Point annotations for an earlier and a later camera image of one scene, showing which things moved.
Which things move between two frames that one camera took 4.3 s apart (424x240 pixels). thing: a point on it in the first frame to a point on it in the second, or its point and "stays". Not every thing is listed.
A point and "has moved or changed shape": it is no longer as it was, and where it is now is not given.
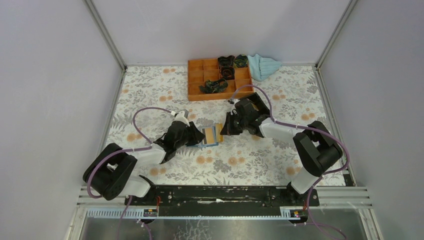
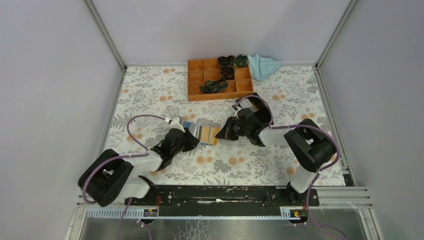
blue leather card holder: x=210 y=138 has moved or changed shape
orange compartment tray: x=199 y=71 stays
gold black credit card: x=209 y=134 stays
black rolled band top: x=241 y=61 stays
